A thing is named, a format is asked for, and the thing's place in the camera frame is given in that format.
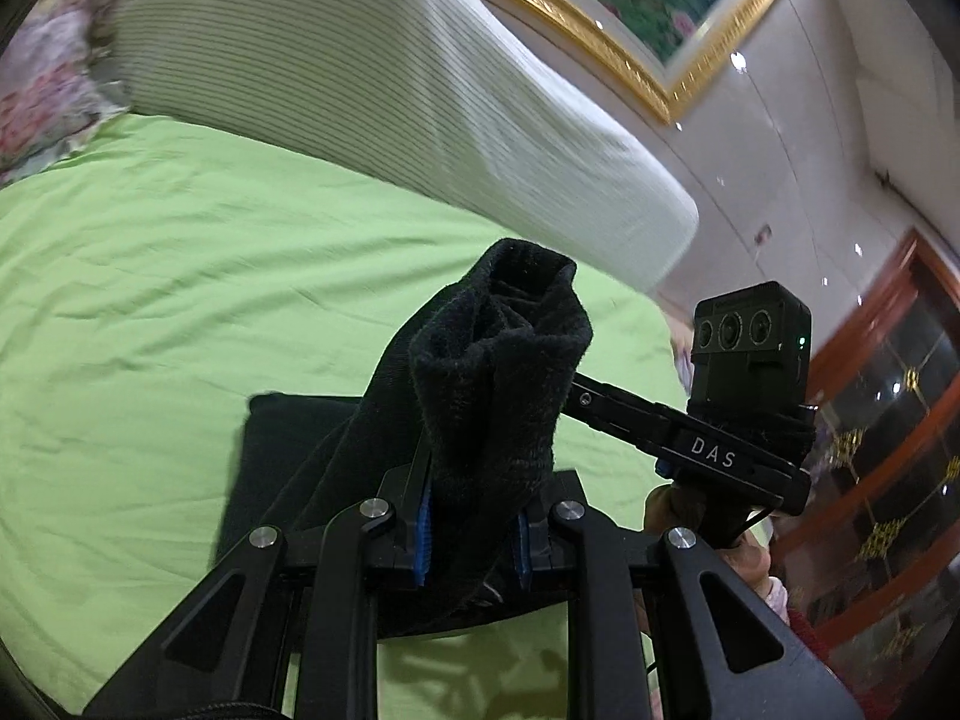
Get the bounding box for pink floral pillow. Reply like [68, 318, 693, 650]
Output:
[0, 0, 133, 188]

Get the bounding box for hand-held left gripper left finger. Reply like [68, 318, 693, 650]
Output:
[79, 459, 437, 720]

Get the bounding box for striped white headboard cover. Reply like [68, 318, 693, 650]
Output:
[97, 0, 702, 297]

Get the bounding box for black pants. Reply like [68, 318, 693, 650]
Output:
[210, 238, 595, 642]

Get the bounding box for person's right hand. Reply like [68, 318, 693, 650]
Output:
[643, 481, 788, 616]

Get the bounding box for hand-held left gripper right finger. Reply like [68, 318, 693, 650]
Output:
[514, 499, 863, 720]

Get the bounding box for dark wooden cabinet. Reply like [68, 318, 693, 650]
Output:
[757, 229, 960, 700]

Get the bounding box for green bed sheet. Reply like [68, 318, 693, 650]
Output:
[0, 112, 773, 720]

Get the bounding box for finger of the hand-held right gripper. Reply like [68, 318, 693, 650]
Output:
[566, 373, 667, 442]

